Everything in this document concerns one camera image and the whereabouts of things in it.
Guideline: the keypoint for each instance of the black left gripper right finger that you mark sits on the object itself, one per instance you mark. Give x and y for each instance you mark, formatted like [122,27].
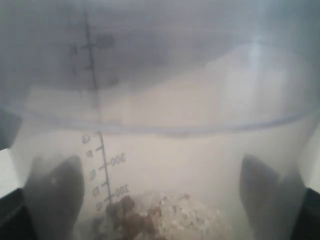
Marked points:
[278,208]

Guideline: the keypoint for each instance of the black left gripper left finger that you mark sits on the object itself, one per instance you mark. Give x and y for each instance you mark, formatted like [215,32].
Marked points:
[47,206]

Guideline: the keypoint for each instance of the clear plastic bottle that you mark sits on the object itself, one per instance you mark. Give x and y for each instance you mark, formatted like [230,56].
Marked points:
[161,100]

